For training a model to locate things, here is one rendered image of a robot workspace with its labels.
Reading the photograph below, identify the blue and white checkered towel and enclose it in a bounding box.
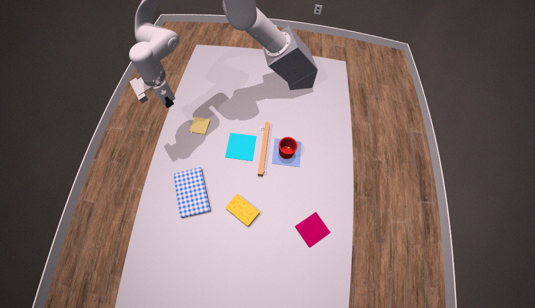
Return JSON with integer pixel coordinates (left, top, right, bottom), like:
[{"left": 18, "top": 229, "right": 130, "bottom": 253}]
[{"left": 173, "top": 167, "right": 211, "bottom": 218}]

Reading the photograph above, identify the red cup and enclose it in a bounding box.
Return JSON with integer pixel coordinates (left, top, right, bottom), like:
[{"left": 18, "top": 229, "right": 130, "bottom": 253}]
[{"left": 279, "top": 137, "right": 298, "bottom": 159}]

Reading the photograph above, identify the pink square coaster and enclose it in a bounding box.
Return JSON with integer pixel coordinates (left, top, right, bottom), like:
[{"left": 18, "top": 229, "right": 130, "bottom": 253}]
[{"left": 295, "top": 212, "right": 330, "bottom": 247}]

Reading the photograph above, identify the yellow sponge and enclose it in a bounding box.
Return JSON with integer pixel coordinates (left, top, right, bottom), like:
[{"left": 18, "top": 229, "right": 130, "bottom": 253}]
[{"left": 226, "top": 194, "right": 260, "bottom": 227}]

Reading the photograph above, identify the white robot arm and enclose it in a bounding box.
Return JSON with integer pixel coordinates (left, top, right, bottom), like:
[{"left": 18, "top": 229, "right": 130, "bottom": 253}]
[{"left": 129, "top": 0, "right": 291, "bottom": 103}]

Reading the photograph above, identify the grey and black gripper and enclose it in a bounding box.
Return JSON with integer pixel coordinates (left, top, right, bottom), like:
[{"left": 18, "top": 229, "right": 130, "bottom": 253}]
[{"left": 152, "top": 74, "right": 175, "bottom": 108}]

